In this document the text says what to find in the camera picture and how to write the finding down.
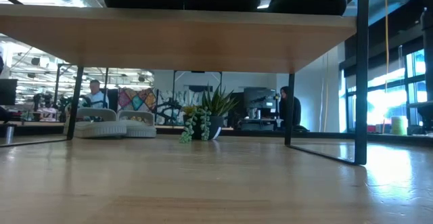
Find person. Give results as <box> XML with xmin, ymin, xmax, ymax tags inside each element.
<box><xmin>84</xmin><ymin>79</ymin><xmax>110</xmax><ymax>110</ymax></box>
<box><xmin>278</xmin><ymin>85</ymin><xmax>302</xmax><ymax>129</ymax></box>

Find silver metal cylinder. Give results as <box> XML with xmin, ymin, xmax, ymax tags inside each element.
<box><xmin>4</xmin><ymin>122</ymin><xmax>16</xmax><ymax>144</ymax></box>

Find black machine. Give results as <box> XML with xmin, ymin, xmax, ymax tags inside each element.
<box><xmin>238</xmin><ymin>87</ymin><xmax>282</xmax><ymax>132</ymax></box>

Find wooden shelf with black legs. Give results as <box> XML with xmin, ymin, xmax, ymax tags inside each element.
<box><xmin>0</xmin><ymin>0</ymin><xmax>370</xmax><ymax>166</ymax></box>

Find yellow hanging cord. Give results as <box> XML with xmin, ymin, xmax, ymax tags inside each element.
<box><xmin>383</xmin><ymin>0</ymin><xmax>390</xmax><ymax>130</ymax></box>

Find grey rubber slide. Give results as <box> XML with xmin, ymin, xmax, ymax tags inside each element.
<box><xmin>63</xmin><ymin>107</ymin><xmax>128</xmax><ymax>139</ymax></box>
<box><xmin>116</xmin><ymin>110</ymin><xmax>158</xmax><ymax>139</ymax></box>

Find yellow-green roll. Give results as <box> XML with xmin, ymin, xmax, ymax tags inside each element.
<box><xmin>390</xmin><ymin>115</ymin><xmax>409</xmax><ymax>137</ymax></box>

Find black bicycle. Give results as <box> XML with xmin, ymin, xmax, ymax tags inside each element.
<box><xmin>154</xmin><ymin>98</ymin><xmax>183</xmax><ymax>127</ymax></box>

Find colourful patchwork panel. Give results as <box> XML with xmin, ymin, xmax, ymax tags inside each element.
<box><xmin>116</xmin><ymin>87</ymin><xmax>158</xmax><ymax>113</ymax></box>

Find black flat screen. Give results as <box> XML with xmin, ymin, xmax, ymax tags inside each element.
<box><xmin>0</xmin><ymin>78</ymin><xmax>18</xmax><ymax>106</ymax></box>

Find potted succulent plant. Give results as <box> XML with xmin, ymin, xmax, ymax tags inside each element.
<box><xmin>178</xmin><ymin>84</ymin><xmax>238</xmax><ymax>144</ymax></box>

